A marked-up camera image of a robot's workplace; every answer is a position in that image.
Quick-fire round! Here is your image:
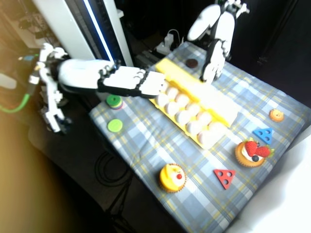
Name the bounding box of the white power adapter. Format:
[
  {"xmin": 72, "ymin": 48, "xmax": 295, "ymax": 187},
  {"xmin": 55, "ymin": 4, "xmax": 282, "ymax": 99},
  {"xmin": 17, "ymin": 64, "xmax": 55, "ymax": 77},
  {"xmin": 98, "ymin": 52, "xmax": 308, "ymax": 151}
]
[{"xmin": 155, "ymin": 29, "xmax": 184, "ymax": 55}]

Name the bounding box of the blue plaid cloth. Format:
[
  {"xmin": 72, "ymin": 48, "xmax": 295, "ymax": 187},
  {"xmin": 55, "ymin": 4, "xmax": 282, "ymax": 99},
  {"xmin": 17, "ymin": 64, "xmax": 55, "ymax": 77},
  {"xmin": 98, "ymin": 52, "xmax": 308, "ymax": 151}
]
[{"xmin": 88, "ymin": 41, "xmax": 306, "ymax": 233}]

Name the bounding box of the black coiled cable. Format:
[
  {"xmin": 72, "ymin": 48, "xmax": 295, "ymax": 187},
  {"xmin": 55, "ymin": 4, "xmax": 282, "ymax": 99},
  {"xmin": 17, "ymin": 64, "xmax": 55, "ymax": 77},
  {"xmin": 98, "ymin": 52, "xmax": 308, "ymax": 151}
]
[{"xmin": 93, "ymin": 150, "xmax": 133, "ymax": 187}]

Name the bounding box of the blue triangle block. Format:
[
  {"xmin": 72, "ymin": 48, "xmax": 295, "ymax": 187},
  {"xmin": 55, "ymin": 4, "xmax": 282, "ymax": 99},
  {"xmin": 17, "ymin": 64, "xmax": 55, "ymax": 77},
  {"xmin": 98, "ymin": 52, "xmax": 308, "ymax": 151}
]
[{"xmin": 252, "ymin": 127, "xmax": 273, "ymax": 145}]

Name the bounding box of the yellow egg carton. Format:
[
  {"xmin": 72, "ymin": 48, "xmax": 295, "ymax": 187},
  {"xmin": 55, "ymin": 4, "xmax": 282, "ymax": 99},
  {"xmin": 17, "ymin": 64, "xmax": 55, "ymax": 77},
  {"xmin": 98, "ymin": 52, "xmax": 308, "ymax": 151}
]
[{"xmin": 148, "ymin": 57, "xmax": 240, "ymax": 150}]

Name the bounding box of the red triangle block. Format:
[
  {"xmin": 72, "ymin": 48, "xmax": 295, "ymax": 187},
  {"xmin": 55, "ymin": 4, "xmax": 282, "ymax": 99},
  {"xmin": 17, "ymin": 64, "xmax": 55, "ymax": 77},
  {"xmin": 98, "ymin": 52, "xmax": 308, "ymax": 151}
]
[{"xmin": 213, "ymin": 168, "xmax": 236, "ymax": 190}]

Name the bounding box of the white column with blue strip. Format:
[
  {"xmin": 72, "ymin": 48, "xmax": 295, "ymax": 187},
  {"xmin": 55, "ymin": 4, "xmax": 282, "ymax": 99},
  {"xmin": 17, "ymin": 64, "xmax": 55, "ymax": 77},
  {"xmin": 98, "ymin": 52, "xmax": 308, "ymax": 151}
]
[{"xmin": 31, "ymin": 0, "xmax": 136, "ymax": 71}]

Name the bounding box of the flat green disc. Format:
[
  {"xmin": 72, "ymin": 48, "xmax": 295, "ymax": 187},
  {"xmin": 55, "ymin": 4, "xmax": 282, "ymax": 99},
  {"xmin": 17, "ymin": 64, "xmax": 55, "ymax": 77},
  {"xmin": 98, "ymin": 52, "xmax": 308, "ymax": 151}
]
[{"xmin": 106, "ymin": 118, "xmax": 123, "ymax": 133}]

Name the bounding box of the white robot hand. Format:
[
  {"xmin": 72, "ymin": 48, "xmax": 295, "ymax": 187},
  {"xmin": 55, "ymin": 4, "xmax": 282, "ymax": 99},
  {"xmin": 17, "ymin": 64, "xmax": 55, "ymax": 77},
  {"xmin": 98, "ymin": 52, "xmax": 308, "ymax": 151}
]
[
  {"xmin": 187, "ymin": 4, "xmax": 236, "ymax": 85},
  {"xmin": 57, "ymin": 59, "xmax": 169, "ymax": 99}
]

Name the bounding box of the green ring disc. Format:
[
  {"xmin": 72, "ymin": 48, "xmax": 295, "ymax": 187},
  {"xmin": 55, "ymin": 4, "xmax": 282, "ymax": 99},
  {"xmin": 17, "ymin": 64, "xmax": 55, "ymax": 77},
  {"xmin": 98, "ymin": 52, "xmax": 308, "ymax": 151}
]
[{"xmin": 106, "ymin": 95, "xmax": 122, "ymax": 107}]

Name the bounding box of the white panel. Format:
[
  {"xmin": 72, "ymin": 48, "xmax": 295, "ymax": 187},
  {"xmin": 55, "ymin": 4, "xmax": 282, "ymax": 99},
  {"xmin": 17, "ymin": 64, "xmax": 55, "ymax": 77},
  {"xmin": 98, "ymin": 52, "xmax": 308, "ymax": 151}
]
[{"xmin": 225, "ymin": 126, "xmax": 311, "ymax": 233}]

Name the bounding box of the green cable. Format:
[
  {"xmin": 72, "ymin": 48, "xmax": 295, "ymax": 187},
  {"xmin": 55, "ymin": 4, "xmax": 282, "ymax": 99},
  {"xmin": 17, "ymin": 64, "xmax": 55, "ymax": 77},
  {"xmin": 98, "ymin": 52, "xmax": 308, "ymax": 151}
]
[{"xmin": 0, "ymin": 93, "xmax": 31, "ymax": 114}]

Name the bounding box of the grey power strip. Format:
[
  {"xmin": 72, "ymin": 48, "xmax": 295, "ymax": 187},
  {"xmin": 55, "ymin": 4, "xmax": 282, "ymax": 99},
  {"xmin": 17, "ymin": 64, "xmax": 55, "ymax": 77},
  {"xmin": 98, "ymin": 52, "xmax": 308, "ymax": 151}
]
[{"xmin": 135, "ymin": 50, "xmax": 162, "ymax": 67}]

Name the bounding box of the toy strawberry tart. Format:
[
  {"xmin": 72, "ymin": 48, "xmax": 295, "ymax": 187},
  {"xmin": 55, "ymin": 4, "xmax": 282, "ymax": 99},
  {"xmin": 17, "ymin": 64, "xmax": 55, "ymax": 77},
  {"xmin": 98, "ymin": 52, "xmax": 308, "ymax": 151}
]
[{"xmin": 234, "ymin": 137, "xmax": 275, "ymax": 168}]

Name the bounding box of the yellow toy cupcake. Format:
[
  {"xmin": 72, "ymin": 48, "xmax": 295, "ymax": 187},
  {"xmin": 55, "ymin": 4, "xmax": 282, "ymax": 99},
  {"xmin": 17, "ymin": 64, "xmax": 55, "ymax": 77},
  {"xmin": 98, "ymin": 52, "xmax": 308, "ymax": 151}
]
[{"xmin": 159, "ymin": 163, "xmax": 187, "ymax": 194}]

